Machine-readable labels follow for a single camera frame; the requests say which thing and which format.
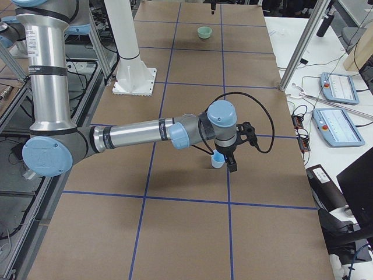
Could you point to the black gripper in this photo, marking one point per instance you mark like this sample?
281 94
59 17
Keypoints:
226 152

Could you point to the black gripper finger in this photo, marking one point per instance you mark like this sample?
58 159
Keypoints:
213 7

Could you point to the light blue plastic cup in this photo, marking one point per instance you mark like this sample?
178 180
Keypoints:
217 159

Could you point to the mint green bowl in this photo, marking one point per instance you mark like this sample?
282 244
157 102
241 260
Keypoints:
204 32

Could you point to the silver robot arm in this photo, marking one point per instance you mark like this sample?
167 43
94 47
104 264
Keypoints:
57 142

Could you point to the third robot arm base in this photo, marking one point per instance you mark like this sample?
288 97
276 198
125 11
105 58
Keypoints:
13 36

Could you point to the orange black usb hub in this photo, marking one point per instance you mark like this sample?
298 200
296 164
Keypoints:
301 133

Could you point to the thin metal rod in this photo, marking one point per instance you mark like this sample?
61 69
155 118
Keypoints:
302 94

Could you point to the dark box with label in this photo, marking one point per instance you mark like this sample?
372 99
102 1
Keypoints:
325 189

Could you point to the small black square device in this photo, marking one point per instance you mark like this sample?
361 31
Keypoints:
303 61

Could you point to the near blue teach pendant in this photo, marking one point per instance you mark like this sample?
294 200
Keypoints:
336 128

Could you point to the blue teach pendant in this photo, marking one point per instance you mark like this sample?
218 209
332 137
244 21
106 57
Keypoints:
339 88
336 128

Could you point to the black computer monitor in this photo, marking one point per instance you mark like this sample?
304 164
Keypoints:
355 182

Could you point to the far blue teach pendant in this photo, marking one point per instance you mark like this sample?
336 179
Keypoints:
339 88

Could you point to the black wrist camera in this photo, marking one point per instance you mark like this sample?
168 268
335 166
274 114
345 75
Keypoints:
246 133

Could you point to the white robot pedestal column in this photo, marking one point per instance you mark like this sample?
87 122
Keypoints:
133 77

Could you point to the aluminium frame post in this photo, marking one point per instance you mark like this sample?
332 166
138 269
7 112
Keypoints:
312 24

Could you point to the aluminium truss frame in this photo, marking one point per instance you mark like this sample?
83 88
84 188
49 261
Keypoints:
27 198

